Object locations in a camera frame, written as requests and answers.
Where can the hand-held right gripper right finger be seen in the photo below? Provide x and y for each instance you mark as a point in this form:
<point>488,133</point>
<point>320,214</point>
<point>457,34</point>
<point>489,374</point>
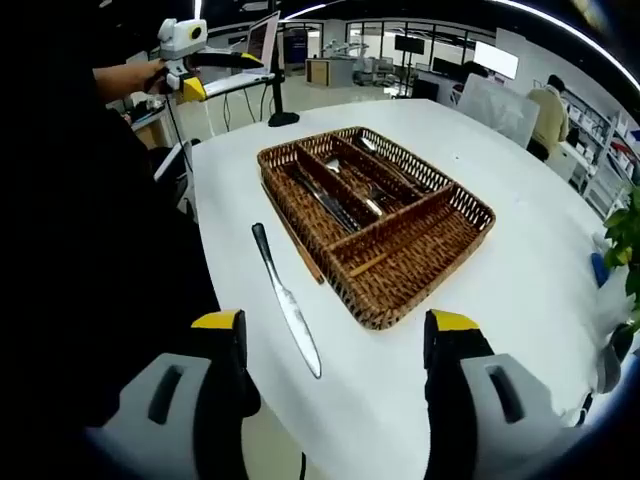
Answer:
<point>535,425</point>

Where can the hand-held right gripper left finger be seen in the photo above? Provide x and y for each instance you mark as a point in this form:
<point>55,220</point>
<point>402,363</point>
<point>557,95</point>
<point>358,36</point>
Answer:
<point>130,425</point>

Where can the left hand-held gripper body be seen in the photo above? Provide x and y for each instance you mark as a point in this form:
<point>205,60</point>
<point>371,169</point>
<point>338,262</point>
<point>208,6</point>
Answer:
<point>180,37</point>

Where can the steel knife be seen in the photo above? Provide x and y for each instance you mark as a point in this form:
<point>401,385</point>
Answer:
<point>320,197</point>
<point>292,310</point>
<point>345,220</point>

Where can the steel spoon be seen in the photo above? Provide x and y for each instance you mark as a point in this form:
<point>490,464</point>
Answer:
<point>369,145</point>

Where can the brown wicker storage tray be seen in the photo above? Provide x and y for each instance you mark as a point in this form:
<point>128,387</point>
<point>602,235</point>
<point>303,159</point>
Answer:
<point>400,280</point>

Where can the brown wooden chopstick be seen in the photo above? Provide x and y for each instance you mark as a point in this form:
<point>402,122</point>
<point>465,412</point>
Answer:
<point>370,266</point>

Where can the white storage shelf with boxes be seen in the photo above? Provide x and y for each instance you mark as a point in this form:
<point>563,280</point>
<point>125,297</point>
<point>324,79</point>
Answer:
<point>615,145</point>

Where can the person's left hand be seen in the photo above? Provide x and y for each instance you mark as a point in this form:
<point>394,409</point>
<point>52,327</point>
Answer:
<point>155,75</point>

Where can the black laptop stand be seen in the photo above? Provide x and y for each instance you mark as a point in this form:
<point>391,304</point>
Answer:
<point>282,119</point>

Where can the black and grey device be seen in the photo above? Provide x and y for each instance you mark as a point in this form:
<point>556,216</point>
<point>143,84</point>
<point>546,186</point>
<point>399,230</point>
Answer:
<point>607,370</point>

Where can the wooden grey cabinet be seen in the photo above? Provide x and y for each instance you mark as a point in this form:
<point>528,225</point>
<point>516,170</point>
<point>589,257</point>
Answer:
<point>327,72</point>

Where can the blue cloth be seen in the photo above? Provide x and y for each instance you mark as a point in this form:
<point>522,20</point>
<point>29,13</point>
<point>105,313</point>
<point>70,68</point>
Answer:
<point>598,270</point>

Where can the person's black clothed torso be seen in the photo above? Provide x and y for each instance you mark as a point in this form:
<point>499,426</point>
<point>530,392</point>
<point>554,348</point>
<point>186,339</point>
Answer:
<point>100,250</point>

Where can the black monitor on stand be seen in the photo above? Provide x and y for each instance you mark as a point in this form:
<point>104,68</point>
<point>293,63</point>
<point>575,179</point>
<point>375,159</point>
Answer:
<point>409,44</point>

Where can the green plant in white pot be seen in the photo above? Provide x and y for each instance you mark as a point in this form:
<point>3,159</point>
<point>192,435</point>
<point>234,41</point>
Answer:
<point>625,235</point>

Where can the black desk monitor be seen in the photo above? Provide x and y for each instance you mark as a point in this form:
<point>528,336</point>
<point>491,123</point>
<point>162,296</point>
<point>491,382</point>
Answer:
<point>445,65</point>

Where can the bright white screen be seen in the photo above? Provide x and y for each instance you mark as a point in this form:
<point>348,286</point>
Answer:
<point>495,59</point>

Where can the translucent white chair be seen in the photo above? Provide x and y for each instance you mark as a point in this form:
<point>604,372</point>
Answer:
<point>495,110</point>

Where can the long curved ceiling light strip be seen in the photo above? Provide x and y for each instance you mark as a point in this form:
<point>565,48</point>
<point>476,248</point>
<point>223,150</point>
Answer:
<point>575,30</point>

